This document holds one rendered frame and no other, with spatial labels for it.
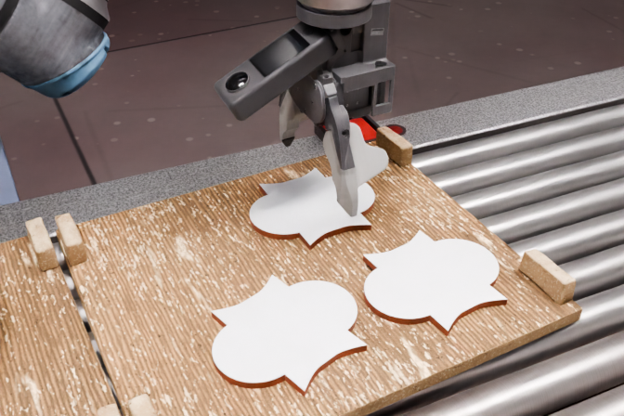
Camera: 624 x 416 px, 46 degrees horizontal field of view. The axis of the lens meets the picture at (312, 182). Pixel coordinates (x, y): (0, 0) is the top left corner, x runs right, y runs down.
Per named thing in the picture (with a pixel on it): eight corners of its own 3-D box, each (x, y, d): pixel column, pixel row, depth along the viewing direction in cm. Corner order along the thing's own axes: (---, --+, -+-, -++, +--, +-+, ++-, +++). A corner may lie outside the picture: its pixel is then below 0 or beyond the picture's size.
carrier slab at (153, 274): (58, 240, 79) (55, 228, 78) (381, 149, 94) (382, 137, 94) (159, 509, 53) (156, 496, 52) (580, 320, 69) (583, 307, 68)
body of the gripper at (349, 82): (393, 119, 74) (402, 6, 67) (318, 139, 71) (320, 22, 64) (354, 87, 80) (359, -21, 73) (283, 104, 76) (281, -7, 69)
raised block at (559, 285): (516, 269, 72) (520, 249, 71) (530, 264, 73) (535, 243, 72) (559, 307, 68) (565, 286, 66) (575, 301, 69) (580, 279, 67)
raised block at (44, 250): (29, 240, 76) (23, 219, 75) (46, 235, 77) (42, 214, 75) (41, 273, 72) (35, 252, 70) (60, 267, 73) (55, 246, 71)
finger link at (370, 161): (407, 202, 73) (383, 112, 72) (355, 219, 70) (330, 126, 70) (391, 203, 76) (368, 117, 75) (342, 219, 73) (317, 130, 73)
